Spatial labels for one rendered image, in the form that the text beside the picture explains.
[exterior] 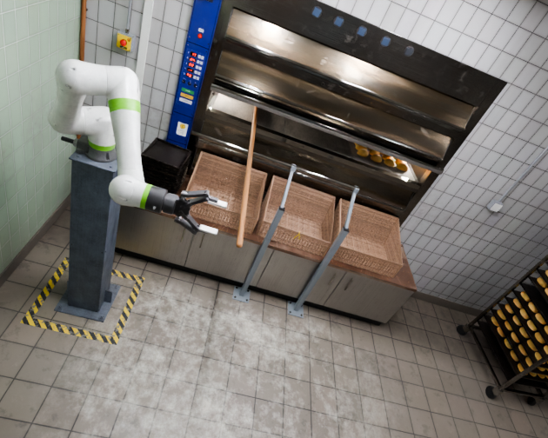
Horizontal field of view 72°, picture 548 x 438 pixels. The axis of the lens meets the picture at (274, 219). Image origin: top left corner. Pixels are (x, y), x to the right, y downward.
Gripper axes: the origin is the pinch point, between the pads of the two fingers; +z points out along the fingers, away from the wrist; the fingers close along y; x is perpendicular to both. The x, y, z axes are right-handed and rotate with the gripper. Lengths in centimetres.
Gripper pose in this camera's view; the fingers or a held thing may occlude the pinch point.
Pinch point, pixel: (218, 218)
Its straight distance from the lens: 141.9
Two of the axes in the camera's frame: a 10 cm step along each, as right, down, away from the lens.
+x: -0.4, 6.1, -7.9
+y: -3.4, 7.3, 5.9
